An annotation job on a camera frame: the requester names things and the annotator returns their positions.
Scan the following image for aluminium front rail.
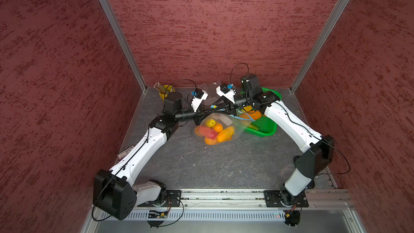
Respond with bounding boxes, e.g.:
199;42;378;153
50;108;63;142
90;187;356;210

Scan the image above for red mango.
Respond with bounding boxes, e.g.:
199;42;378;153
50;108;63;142
198;125;217;140

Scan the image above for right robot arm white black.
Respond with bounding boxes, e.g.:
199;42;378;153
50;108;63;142
216;74;335;207

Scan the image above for colourful marker pack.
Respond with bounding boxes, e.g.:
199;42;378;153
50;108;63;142
118;146;134;160

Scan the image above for corner aluminium post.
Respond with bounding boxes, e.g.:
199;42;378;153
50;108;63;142
290;0;350;93
98;0;148;93

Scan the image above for green plastic basket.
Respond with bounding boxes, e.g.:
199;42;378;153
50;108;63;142
237;106;278;137

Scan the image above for yellow cup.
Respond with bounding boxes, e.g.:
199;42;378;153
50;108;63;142
159;85;175;101

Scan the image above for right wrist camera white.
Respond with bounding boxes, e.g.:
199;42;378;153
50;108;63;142
216;83;237;104

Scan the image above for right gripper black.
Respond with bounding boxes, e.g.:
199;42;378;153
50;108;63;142
212;91;253;115

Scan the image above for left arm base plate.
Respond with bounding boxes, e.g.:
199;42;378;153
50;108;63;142
138;189;182;209

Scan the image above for orange mango left in basket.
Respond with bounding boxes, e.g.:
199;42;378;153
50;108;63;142
213;123;224;133

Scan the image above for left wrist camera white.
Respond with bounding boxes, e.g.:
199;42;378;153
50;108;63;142
190;88;208;113

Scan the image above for large orange mango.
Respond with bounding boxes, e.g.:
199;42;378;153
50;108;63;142
216;126;235;143

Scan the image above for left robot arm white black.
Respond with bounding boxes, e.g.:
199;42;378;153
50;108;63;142
93;89;208;221

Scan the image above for clear zip bag blue zipper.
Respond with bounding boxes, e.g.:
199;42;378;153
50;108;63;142
193;109;255;146

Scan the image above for sticks in yellow cup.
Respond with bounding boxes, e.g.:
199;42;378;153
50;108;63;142
153;82;166;94

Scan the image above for right corner aluminium post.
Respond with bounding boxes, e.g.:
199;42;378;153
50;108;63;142
290;0;350;93

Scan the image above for left corner aluminium post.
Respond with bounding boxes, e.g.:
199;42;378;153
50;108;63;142
98;0;148;93

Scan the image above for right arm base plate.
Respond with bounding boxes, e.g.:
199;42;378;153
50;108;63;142
264;190;309;209

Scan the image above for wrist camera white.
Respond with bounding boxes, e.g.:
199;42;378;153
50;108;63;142
216;83;237;104
190;88;208;113

